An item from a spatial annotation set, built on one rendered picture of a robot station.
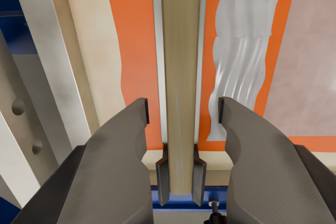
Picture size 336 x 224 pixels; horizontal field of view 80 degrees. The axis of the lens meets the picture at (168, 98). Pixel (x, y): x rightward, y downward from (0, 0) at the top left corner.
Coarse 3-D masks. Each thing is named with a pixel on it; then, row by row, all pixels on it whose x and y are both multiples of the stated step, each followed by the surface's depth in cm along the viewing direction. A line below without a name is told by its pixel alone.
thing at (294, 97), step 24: (120, 48) 28; (144, 48) 28; (288, 48) 27; (312, 48) 27; (144, 72) 29; (288, 72) 29; (312, 72) 29; (144, 96) 31; (264, 96) 31; (288, 96) 31; (312, 96) 30; (288, 120) 33; (312, 120) 33; (216, 144) 36; (312, 144) 35
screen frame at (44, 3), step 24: (24, 0) 22; (48, 0) 22; (48, 24) 23; (72, 24) 26; (48, 48) 24; (72, 48) 26; (48, 72) 26; (72, 72) 26; (72, 96) 28; (72, 120) 30; (96, 120) 33; (72, 144) 32
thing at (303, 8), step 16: (112, 0) 25; (128, 0) 25; (144, 0) 25; (208, 0) 24; (288, 0) 24; (304, 0) 24; (320, 0) 24; (128, 16) 26; (144, 16) 26; (208, 16) 25; (288, 16) 25; (304, 16) 25; (320, 16) 25; (128, 32) 27; (144, 32) 27; (208, 32) 26; (272, 32) 26; (288, 32) 26; (304, 32) 26; (320, 32) 26
